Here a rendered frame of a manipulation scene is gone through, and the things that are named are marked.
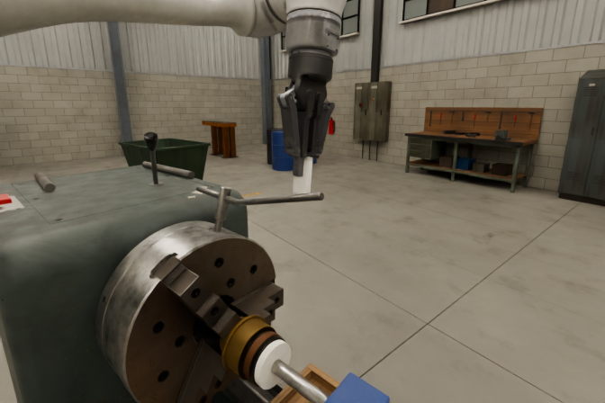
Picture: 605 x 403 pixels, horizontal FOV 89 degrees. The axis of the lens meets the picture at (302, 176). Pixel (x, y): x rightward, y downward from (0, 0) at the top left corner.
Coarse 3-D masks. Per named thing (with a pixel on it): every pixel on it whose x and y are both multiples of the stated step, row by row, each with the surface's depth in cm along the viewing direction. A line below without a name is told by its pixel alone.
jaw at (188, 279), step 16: (160, 272) 49; (176, 272) 49; (192, 272) 49; (176, 288) 47; (192, 288) 47; (208, 288) 49; (192, 304) 48; (208, 304) 48; (224, 304) 50; (208, 320) 48; (224, 320) 49; (224, 336) 48
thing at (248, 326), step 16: (240, 320) 50; (256, 320) 51; (240, 336) 48; (256, 336) 48; (272, 336) 48; (224, 352) 48; (240, 352) 46; (256, 352) 46; (240, 368) 47; (256, 384) 46
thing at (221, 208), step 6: (222, 186) 59; (222, 192) 58; (228, 192) 59; (222, 198) 58; (222, 204) 58; (228, 204) 59; (216, 210) 59; (222, 210) 58; (216, 216) 58; (222, 216) 59; (216, 222) 59; (222, 222) 59; (216, 228) 59
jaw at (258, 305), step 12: (264, 288) 64; (276, 288) 64; (228, 300) 60; (240, 300) 60; (252, 300) 60; (264, 300) 60; (276, 300) 63; (240, 312) 57; (252, 312) 56; (264, 312) 56
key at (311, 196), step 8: (200, 192) 65; (208, 192) 62; (216, 192) 61; (320, 192) 44; (224, 200) 58; (232, 200) 57; (240, 200) 55; (248, 200) 54; (256, 200) 52; (264, 200) 51; (272, 200) 50; (280, 200) 48; (288, 200) 47; (296, 200) 46; (304, 200) 45; (312, 200) 44; (320, 200) 44
